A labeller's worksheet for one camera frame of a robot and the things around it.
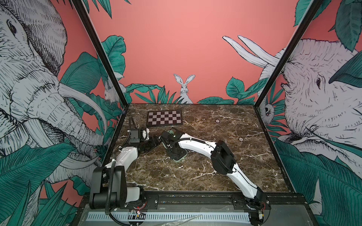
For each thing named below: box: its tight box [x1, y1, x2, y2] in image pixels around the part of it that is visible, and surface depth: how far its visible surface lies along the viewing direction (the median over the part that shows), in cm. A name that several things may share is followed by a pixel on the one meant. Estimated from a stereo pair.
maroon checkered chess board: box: [146, 109, 183, 127], surface depth 109 cm
